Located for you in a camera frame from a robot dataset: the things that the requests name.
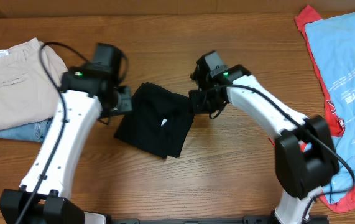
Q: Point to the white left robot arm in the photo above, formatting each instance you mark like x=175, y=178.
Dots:
x=87, y=93

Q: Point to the black t-shirt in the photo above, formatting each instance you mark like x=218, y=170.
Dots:
x=159, y=122

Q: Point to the beige folded trousers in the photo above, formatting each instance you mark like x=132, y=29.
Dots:
x=26, y=93

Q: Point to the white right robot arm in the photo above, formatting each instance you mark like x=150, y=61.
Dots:
x=305, y=158

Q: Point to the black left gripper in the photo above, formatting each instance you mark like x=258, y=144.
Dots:
x=127, y=106

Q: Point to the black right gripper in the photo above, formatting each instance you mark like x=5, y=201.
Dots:
x=195, y=106

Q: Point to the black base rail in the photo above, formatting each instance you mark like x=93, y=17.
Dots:
x=189, y=220

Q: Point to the red t-shirt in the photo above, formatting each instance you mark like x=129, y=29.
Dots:
x=335, y=123

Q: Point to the blue denim jeans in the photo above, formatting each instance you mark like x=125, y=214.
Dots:
x=34, y=132

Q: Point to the light blue t-shirt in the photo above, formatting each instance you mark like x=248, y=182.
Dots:
x=332, y=42

